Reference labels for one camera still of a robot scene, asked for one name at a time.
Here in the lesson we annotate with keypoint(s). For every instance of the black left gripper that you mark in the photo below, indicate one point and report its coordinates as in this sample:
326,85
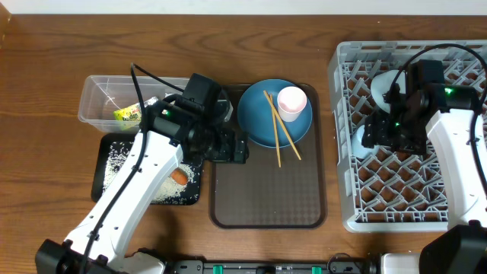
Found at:
230,149

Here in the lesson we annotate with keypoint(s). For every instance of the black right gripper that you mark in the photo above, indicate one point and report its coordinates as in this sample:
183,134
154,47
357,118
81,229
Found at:
376,132

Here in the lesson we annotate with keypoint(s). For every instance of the dark blue plate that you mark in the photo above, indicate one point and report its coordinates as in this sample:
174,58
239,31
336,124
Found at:
254,114

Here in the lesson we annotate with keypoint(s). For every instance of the light blue cup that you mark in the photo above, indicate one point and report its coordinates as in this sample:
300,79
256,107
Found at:
358,150

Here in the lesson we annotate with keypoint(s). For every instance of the light blue rice bowl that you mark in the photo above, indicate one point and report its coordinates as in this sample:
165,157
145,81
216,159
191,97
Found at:
380,85

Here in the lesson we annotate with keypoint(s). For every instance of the orange carrot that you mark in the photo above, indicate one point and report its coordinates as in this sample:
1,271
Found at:
179,177

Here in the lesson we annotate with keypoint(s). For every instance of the grey dishwasher rack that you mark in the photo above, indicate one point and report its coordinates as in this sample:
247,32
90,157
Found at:
389,191

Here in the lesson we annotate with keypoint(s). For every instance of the pink cup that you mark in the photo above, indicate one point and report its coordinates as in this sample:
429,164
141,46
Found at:
291,102

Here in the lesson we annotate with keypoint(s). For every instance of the yellow green snack wrapper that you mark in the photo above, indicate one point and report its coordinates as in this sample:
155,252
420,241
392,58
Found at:
128,116

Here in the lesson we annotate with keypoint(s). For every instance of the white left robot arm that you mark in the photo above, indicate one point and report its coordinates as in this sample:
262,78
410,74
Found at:
170,135

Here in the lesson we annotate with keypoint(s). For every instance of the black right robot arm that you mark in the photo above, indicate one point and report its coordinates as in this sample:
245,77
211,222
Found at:
416,108

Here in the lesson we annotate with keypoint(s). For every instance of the brown serving tray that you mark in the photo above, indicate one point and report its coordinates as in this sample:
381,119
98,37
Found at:
259,193

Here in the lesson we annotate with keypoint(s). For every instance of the black plastic tray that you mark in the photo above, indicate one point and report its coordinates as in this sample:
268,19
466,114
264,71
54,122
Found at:
190,186

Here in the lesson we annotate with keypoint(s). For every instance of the clear plastic bin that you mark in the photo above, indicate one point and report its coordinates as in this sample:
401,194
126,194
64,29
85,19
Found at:
104,94

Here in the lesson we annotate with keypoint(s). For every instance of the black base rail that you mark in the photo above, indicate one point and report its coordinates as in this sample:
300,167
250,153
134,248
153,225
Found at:
266,267

